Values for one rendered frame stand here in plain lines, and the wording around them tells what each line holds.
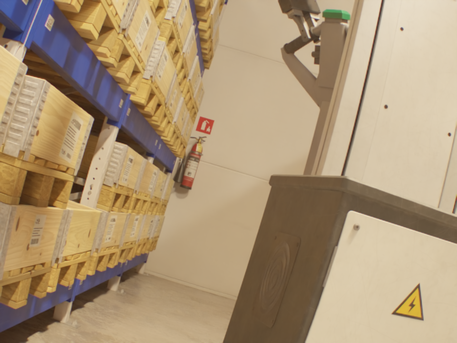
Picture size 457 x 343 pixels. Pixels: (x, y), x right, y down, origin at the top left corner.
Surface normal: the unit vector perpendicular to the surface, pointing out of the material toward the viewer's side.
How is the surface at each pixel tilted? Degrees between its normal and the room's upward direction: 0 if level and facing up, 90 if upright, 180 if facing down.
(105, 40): 90
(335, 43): 106
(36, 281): 90
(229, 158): 90
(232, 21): 90
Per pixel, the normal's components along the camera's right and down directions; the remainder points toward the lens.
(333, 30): -0.75, 0.03
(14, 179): 0.68, 0.17
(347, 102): 0.21, 0.01
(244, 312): -0.94, -0.29
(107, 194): 0.00, -0.05
